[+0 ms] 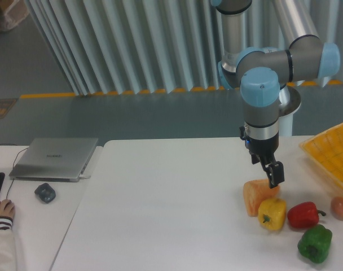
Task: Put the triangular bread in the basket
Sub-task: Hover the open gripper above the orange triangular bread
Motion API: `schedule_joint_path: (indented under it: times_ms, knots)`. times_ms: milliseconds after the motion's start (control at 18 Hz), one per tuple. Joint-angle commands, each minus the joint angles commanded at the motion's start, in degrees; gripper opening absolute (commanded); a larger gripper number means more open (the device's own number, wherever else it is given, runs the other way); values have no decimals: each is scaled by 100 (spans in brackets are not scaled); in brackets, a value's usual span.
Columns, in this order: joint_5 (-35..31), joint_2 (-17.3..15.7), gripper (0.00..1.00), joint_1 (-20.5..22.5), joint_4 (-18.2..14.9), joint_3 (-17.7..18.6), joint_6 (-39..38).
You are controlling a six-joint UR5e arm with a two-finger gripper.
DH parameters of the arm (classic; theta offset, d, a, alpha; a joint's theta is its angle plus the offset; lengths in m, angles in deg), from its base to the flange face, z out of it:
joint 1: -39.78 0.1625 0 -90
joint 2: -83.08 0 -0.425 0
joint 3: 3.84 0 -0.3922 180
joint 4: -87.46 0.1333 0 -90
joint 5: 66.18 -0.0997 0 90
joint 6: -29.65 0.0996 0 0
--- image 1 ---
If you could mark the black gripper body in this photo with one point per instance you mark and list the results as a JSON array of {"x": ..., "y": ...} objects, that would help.
[{"x": 264, "y": 148}]

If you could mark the orange triangular bread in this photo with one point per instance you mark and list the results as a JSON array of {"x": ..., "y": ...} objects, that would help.
[{"x": 255, "y": 192}]

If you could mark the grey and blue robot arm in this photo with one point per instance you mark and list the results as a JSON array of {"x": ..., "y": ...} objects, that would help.
[{"x": 261, "y": 74}]

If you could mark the forearm in white sleeve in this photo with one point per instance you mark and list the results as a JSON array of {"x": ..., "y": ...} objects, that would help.
[{"x": 7, "y": 245}]

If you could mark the yellow woven basket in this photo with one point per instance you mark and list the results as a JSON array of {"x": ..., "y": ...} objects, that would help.
[{"x": 326, "y": 151}]

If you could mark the person's hand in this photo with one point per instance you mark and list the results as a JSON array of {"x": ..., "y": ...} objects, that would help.
[{"x": 7, "y": 209}]

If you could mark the yellow bell pepper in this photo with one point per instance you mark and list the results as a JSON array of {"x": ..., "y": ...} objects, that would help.
[{"x": 271, "y": 213}]

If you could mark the red bell pepper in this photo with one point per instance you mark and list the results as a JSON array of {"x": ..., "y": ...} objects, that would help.
[{"x": 304, "y": 215}]

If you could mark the brown egg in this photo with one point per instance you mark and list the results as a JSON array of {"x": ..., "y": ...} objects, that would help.
[{"x": 337, "y": 207}]

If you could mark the green bell pepper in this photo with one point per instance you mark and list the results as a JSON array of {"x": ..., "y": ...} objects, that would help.
[{"x": 315, "y": 244}]

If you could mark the white folding partition screen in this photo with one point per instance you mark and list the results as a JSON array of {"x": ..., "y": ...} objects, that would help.
[{"x": 151, "y": 45}]

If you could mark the silver closed laptop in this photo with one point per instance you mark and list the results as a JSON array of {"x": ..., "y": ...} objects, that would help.
[{"x": 55, "y": 159}]

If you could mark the dark small case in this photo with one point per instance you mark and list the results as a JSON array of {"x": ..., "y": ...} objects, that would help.
[{"x": 45, "y": 193}]

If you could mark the brown cardboard box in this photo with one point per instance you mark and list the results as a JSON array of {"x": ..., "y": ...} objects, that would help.
[{"x": 12, "y": 13}]

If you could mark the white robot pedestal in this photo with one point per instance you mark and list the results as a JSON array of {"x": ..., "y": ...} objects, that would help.
[{"x": 289, "y": 104}]

